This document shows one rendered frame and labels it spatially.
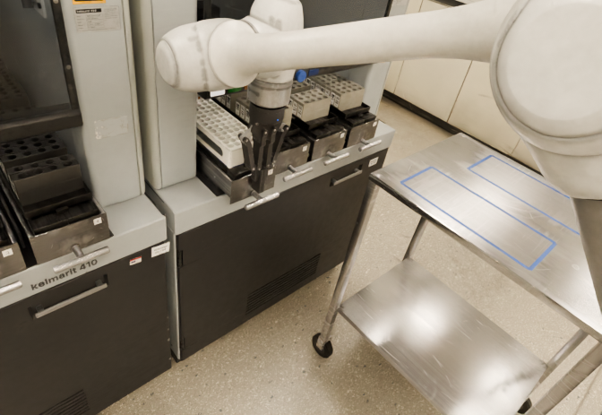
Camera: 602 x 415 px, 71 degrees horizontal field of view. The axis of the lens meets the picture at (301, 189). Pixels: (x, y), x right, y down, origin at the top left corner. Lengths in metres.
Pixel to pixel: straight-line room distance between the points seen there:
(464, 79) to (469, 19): 2.64
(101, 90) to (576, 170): 0.76
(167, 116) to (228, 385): 0.95
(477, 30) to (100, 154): 0.72
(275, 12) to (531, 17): 0.54
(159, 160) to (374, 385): 1.09
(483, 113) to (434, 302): 1.87
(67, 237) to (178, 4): 0.49
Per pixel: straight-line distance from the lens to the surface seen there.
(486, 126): 3.20
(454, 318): 1.57
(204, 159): 1.06
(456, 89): 3.25
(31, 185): 0.92
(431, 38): 0.61
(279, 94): 0.85
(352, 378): 1.65
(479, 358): 1.52
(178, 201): 1.03
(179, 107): 0.97
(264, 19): 0.79
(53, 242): 0.91
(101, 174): 0.97
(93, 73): 0.86
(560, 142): 0.33
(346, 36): 0.61
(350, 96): 1.34
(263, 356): 1.63
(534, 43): 0.32
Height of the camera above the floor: 1.40
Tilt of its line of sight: 37 degrees down
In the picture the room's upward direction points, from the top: 11 degrees clockwise
